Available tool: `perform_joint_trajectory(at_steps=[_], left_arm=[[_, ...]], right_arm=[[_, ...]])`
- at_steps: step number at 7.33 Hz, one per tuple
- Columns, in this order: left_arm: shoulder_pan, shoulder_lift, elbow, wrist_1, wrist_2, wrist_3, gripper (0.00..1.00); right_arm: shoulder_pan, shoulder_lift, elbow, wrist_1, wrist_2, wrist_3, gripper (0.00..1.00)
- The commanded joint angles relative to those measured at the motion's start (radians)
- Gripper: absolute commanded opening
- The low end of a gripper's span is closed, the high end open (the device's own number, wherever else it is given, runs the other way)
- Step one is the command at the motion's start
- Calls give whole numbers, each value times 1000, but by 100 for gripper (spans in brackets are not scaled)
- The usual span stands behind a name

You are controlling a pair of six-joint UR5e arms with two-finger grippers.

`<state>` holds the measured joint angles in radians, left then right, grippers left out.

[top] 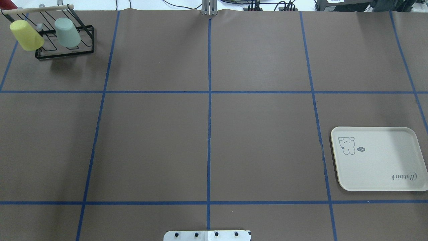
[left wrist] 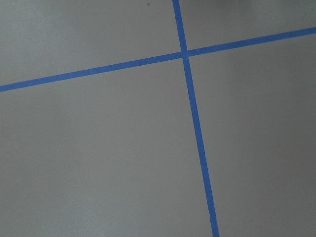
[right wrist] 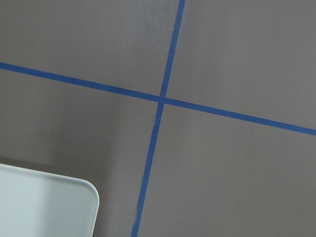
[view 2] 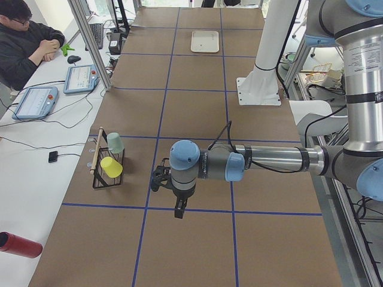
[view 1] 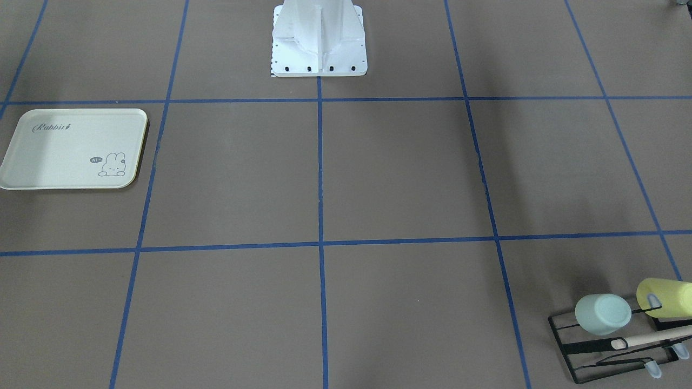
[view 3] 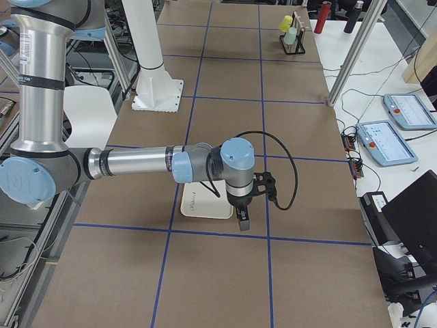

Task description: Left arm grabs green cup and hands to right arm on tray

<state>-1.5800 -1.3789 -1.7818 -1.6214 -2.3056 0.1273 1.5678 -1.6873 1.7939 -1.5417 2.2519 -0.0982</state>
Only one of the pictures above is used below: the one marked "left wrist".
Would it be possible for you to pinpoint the blue tape line crosswise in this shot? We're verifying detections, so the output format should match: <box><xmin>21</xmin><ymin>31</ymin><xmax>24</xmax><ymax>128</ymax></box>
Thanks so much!
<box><xmin>0</xmin><ymin>27</ymin><xmax>316</xmax><ymax>92</ymax></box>

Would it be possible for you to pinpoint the blue tape line lengthwise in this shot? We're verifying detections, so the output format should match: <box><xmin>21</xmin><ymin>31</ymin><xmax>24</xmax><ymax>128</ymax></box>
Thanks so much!
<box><xmin>172</xmin><ymin>0</ymin><xmax>220</xmax><ymax>237</ymax></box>

